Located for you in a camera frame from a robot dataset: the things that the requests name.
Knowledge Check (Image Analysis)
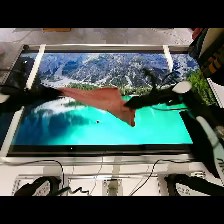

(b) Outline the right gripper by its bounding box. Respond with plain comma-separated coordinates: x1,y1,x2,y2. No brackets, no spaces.
123,93,158,110

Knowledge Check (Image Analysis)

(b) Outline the brown garment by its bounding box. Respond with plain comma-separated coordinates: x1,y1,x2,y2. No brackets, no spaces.
57,86,138,128

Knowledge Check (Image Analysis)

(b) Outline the heap of clothes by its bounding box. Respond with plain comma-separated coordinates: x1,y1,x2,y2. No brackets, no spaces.
187,27,224,78

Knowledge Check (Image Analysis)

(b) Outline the black cable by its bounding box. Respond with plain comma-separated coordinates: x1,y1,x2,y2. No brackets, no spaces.
0,158,66,190
127,158,192,197
157,70,183,90

